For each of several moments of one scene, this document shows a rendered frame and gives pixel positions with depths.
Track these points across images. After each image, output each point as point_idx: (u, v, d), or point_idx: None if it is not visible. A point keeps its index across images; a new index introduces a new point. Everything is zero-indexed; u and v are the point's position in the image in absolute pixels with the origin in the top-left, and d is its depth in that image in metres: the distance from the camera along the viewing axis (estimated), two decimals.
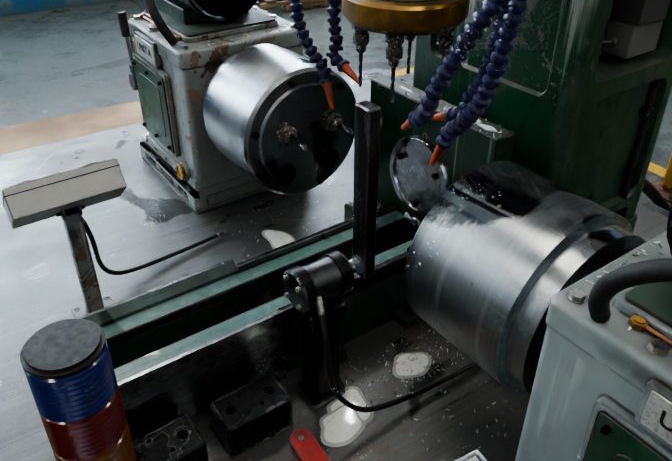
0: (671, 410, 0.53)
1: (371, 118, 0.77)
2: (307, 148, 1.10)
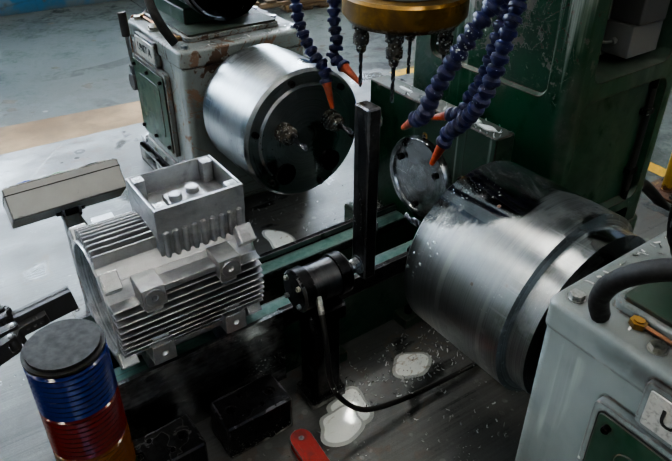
0: (671, 410, 0.53)
1: (371, 118, 0.77)
2: (307, 148, 1.10)
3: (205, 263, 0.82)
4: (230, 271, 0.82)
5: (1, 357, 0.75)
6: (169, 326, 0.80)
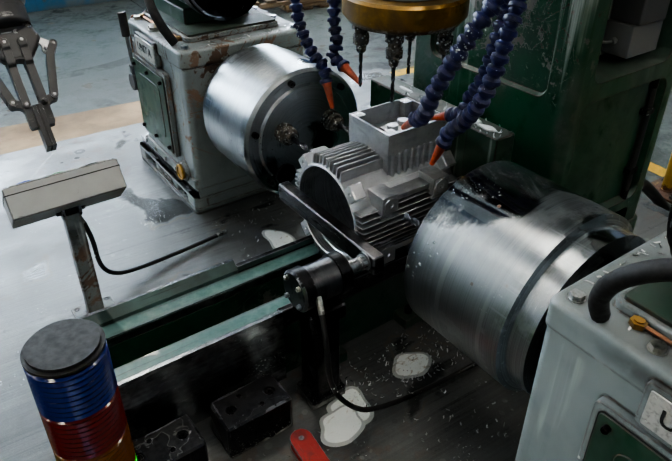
0: (671, 410, 0.53)
1: (283, 185, 1.05)
2: (307, 148, 1.10)
3: (420, 181, 0.99)
4: (441, 188, 0.99)
5: (1, 96, 0.99)
6: (394, 232, 0.98)
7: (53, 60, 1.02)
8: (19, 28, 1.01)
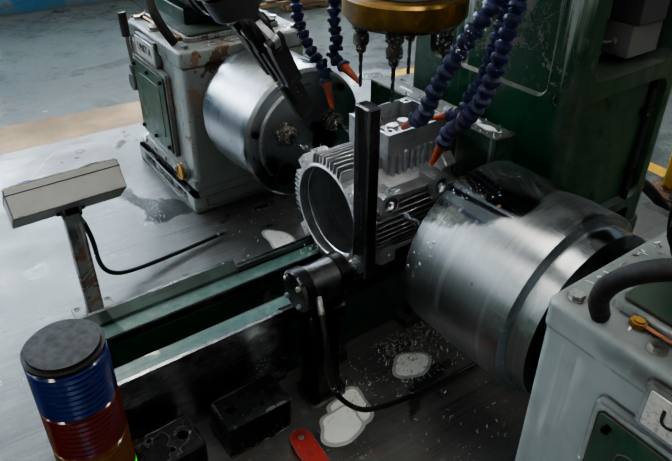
0: (671, 410, 0.53)
1: (371, 118, 0.77)
2: (307, 148, 1.10)
3: (420, 181, 0.99)
4: None
5: (290, 74, 0.88)
6: (394, 232, 0.98)
7: None
8: None
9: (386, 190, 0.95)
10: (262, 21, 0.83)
